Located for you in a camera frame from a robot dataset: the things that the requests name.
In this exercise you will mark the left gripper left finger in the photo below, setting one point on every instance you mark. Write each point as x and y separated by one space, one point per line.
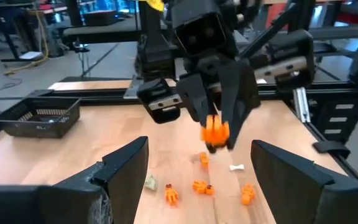
73 205

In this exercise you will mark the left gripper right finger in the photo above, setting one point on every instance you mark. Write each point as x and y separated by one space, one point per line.
322 205

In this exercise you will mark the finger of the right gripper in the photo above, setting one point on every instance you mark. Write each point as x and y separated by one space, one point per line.
197 96
239 93

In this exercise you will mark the white plastic bone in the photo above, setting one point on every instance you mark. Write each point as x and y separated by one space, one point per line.
236 167

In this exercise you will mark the beige plastic skull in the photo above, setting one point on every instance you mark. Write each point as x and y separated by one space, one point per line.
151 182

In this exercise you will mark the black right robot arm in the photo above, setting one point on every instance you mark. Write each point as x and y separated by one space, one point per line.
154 37

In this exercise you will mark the silver metal mounting plate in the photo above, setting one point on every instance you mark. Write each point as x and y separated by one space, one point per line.
132 88

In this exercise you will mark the black drawer cabinet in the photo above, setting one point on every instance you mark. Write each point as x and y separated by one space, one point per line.
334 118

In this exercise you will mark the black plastic basket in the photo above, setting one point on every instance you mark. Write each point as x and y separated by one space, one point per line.
11 130

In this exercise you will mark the yellow tag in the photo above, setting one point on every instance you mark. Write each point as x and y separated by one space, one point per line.
155 4

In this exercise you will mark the white box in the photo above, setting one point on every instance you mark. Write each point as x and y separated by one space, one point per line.
31 56

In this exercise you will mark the silver aluminium extrusion post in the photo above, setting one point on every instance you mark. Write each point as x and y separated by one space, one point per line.
301 104

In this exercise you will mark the black camera mount foot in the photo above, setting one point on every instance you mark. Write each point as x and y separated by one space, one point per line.
331 149

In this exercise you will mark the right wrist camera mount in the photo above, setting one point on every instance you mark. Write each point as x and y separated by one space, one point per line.
202 28

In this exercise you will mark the black table frame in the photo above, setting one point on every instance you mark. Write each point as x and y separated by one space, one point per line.
104 99

